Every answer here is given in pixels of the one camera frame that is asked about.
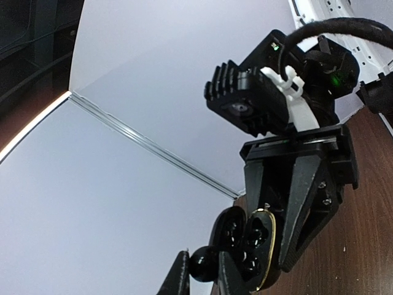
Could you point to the right aluminium frame post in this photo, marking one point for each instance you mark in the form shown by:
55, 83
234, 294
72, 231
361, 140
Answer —
147, 144

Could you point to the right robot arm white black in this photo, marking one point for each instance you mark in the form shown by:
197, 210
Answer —
329, 70

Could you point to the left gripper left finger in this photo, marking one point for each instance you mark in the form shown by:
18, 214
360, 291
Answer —
177, 281

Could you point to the black charging case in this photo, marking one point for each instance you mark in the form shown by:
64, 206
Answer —
253, 243

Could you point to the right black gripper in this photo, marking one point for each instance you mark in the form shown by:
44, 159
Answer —
299, 178

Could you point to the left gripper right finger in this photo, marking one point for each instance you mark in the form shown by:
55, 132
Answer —
230, 280

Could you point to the black earbud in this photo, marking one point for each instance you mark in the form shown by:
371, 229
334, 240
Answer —
204, 264

